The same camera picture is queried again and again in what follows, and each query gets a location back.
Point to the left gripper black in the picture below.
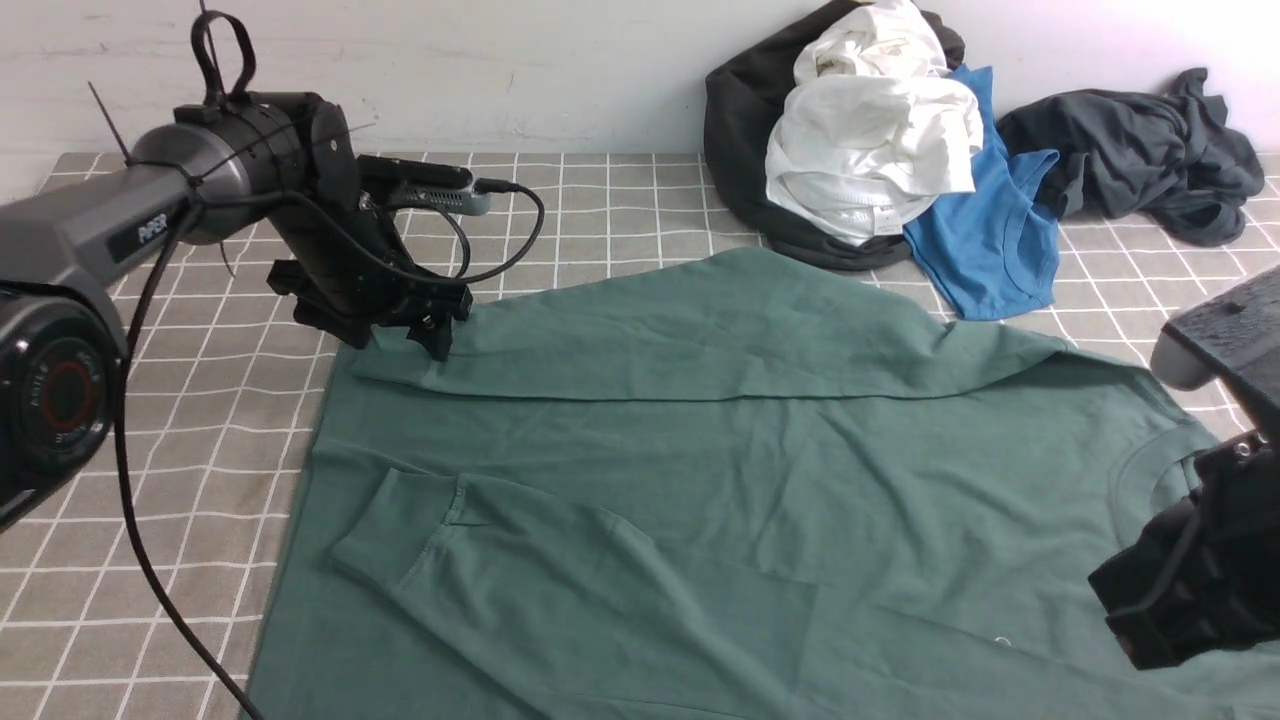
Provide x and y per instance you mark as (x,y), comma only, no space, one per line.
(350,272)

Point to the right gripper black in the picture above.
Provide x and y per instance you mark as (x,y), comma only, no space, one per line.
(1202,575)

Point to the green long sleeve shirt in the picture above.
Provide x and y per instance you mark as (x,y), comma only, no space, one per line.
(740,488)

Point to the black garment under white shirt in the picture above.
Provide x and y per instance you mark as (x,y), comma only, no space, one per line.
(745,98)

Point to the blue shirt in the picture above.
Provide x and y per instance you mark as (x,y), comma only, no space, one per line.
(992,253)

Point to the dark grey crumpled shirt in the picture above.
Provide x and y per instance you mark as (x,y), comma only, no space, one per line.
(1170,156)

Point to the white shirt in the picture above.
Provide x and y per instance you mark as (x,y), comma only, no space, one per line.
(876,128)

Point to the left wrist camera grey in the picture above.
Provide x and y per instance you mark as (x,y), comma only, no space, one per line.
(393,184)

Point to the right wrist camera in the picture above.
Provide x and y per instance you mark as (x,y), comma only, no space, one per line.
(1231,337)

